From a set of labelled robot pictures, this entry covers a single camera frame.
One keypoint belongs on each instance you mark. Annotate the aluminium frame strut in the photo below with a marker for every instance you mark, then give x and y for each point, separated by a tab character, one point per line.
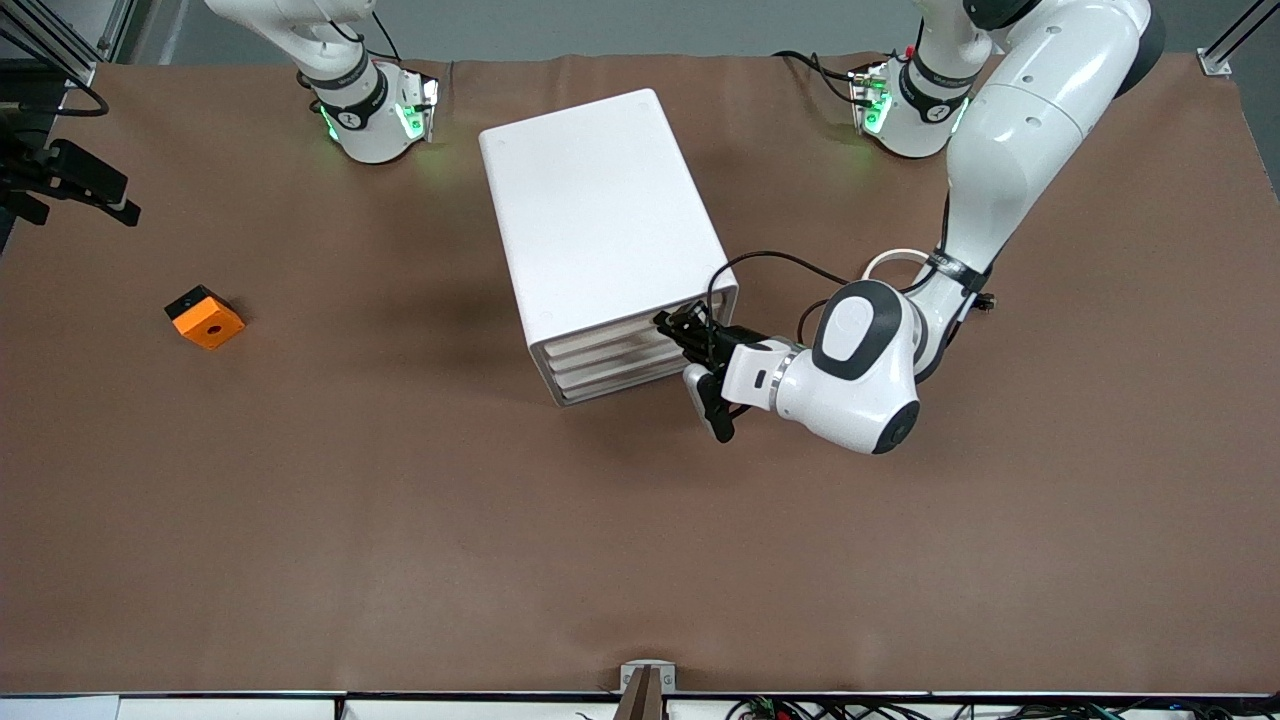
80	74
1213	62

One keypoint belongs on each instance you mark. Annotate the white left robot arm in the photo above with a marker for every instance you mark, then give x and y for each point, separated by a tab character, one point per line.
1030	130

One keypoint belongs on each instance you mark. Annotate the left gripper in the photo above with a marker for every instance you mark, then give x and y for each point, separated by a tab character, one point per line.
712	344

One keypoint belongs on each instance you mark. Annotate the small black plastic component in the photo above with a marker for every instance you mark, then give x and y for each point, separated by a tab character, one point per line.
988	300

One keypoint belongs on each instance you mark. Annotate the white tray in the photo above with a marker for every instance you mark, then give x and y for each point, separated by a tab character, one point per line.
600	338

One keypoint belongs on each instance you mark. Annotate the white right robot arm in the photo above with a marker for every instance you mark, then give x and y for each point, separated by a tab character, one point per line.
370	125

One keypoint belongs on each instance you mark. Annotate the aluminium camera post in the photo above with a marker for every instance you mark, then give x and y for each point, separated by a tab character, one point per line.
645	690

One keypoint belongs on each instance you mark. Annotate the orange and black switch box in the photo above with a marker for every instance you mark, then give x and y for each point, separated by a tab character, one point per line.
208	325

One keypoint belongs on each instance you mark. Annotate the brown table mat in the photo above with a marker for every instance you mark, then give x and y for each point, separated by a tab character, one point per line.
400	550

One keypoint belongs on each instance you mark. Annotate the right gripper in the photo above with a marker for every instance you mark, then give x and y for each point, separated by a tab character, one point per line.
18	167

